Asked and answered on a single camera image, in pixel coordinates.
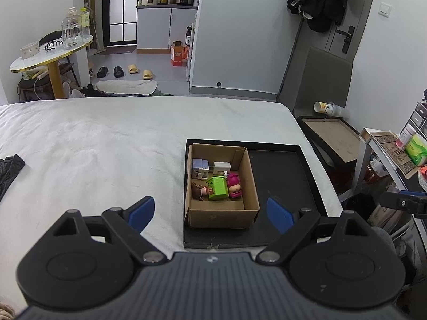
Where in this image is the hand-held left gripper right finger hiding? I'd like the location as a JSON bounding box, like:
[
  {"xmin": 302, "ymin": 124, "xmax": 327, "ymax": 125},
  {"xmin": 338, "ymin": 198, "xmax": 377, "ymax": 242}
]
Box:
[{"xmin": 256, "ymin": 197, "xmax": 376, "ymax": 265}]

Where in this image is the blue and white toy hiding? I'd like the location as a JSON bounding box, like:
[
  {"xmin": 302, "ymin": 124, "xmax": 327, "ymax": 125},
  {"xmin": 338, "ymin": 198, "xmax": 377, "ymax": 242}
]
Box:
[{"xmin": 192, "ymin": 158, "xmax": 210, "ymax": 180}]

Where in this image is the round white table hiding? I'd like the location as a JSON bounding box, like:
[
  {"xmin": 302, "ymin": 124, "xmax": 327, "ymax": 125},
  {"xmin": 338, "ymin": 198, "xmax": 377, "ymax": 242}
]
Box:
[{"xmin": 9, "ymin": 35, "xmax": 94, "ymax": 100}]

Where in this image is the green tissue pack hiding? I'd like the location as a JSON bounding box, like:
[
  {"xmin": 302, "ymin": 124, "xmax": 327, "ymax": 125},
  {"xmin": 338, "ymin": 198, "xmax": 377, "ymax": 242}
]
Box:
[{"xmin": 405, "ymin": 133, "xmax": 427, "ymax": 166}]

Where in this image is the black framed glass door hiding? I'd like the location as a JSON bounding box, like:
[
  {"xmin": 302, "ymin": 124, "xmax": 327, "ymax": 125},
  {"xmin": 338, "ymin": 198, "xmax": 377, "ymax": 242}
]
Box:
[{"xmin": 102, "ymin": 0, "xmax": 139, "ymax": 47}]

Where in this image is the grey upholstered panel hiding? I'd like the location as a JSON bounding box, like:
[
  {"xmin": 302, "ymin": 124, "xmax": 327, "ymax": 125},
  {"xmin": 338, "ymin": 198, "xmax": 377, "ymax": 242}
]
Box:
[{"xmin": 278, "ymin": 47, "xmax": 354, "ymax": 121}]

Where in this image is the white floor mat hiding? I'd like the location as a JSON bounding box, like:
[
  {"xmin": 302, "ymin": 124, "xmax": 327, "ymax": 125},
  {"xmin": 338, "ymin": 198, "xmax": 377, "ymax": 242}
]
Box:
[{"xmin": 95, "ymin": 79, "xmax": 158, "ymax": 95}]

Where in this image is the black hair claw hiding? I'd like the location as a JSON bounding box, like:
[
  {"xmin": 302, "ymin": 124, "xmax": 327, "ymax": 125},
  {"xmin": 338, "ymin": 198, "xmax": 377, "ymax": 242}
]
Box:
[{"xmin": 43, "ymin": 40, "xmax": 64, "ymax": 54}]

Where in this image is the black cloth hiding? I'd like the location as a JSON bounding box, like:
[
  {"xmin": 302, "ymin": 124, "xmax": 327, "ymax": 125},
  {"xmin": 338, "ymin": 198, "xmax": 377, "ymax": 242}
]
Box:
[{"xmin": 0, "ymin": 154, "xmax": 26, "ymax": 202}]

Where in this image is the brown-haired doll figure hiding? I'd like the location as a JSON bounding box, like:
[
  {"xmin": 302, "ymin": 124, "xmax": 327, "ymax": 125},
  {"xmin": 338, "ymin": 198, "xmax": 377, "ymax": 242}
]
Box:
[{"xmin": 191, "ymin": 183, "xmax": 211, "ymax": 201}]

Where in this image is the green toy box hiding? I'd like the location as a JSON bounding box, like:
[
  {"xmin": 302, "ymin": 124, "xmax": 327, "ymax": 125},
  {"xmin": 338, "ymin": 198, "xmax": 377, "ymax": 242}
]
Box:
[{"xmin": 206, "ymin": 174, "xmax": 229, "ymax": 201}]

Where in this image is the orange cardboard box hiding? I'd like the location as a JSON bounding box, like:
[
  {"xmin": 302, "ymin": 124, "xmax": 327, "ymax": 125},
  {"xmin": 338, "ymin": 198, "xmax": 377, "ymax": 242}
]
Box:
[{"xmin": 170, "ymin": 41, "xmax": 187, "ymax": 67}]

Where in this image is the pink toy figure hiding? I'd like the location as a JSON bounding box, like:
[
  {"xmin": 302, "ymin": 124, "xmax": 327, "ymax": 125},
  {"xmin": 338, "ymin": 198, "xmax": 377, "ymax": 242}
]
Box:
[{"xmin": 226, "ymin": 171, "xmax": 243, "ymax": 201}]

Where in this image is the white side table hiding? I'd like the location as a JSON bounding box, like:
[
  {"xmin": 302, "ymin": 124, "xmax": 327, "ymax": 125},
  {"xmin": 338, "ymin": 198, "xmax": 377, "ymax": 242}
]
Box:
[{"xmin": 354, "ymin": 127, "xmax": 427, "ymax": 207}]

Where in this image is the black rectangular tray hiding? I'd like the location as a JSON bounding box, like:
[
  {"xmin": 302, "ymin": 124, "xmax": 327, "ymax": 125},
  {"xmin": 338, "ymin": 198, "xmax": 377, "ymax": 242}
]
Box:
[{"xmin": 183, "ymin": 139, "xmax": 327, "ymax": 250}]

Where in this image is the grey drawer organizer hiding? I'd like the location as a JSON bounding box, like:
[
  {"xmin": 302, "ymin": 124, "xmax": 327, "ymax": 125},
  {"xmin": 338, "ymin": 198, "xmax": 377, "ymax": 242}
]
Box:
[{"xmin": 407, "ymin": 102, "xmax": 427, "ymax": 130}]

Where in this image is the grey door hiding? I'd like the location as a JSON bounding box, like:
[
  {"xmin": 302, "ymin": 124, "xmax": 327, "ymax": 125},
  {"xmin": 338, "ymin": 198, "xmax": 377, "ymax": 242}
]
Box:
[{"xmin": 294, "ymin": 0, "xmax": 377, "ymax": 64}]

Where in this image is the black door lock handle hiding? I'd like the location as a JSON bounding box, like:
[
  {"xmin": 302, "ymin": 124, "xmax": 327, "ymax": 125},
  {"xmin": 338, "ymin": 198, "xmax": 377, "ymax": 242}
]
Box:
[{"xmin": 336, "ymin": 25, "xmax": 356, "ymax": 54}]

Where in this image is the brown patterned board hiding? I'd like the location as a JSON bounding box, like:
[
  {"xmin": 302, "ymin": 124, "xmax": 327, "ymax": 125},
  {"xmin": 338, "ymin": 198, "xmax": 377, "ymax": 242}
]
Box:
[{"xmin": 370, "ymin": 131, "xmax": 421, "ymax": 179}]

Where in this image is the clear water bottle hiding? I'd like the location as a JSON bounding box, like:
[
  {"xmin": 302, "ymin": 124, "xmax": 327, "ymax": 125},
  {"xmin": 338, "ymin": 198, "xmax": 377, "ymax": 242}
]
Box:
[{"xmin": 61, "ymin": 7, "xmax": 84, "ymax": 50}]

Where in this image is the paper cup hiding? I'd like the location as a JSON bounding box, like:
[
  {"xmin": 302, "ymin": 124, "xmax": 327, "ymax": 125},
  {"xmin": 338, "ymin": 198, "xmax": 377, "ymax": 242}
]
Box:
[{"xmin": 314, "ymin": 102, "xmax": 347, "ymax": 117}]

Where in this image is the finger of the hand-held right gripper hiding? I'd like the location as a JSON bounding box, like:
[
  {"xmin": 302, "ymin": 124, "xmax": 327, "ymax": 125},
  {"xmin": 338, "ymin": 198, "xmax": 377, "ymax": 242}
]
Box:
[{"xmin": 379, "ymin": 190, "xmax": 427, "ymax": 219}]

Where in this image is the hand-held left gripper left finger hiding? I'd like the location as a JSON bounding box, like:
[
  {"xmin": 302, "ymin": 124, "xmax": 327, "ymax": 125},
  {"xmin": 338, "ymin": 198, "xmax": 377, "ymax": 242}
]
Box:
[{"xmin": 52, "ymin": 196, "xmax": 168, "ymax": 267}]

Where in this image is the white kitchen cabinet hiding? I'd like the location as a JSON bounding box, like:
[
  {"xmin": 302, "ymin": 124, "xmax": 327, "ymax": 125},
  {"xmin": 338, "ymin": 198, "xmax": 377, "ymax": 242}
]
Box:
[{"xmin": 136, "ymin": 5, "xmax": 197, "ymax": 54}]

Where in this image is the pink-lidded white bottle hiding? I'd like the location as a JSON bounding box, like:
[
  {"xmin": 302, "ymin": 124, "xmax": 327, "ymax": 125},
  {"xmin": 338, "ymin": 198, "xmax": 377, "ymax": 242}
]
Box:
[{"xmin": 395, "ymin": 123, "xmax": 414, "ymax": 150}]

